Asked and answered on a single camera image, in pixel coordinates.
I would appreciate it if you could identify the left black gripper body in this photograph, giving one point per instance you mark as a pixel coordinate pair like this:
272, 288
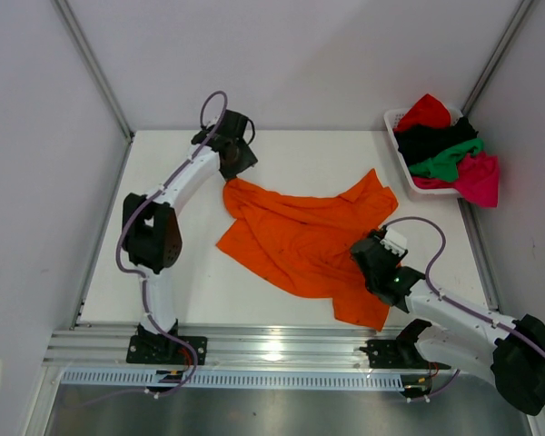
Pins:
244, 160

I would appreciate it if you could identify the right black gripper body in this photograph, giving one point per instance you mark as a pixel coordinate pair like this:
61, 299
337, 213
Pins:
365, 255

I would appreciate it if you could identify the orange t shirt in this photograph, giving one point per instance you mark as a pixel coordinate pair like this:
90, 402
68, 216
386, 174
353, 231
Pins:
302, 244

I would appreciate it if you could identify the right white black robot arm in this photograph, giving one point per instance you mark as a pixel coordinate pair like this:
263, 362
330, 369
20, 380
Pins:
507, 353

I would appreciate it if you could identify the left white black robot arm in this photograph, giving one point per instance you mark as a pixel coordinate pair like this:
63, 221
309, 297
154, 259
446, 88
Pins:
151, 240

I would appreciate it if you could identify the green t shirt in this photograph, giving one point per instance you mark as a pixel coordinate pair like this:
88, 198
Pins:
444, 165

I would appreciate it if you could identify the black t shirt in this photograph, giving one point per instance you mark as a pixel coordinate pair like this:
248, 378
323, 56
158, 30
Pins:
420, 142

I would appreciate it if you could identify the magenta t shirt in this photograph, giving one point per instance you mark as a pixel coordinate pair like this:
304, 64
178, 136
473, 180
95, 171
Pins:
478, 181

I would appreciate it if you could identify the white plastic laundry basket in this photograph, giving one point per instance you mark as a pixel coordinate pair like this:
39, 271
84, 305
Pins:
391, 119

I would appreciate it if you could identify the red t shirt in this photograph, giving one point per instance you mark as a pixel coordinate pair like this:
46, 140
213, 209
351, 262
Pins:
428, 111

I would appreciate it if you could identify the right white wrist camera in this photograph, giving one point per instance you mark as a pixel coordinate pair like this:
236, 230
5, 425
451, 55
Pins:
394, 242

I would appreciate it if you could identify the aluminium mounting rail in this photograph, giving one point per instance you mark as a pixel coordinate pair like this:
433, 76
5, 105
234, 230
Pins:
274, 348

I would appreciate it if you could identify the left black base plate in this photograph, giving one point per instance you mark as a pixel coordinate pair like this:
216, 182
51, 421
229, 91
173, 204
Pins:
158, 350

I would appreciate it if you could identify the slotted grey cable duct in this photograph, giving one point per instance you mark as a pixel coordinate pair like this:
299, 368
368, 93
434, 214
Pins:
313, 381

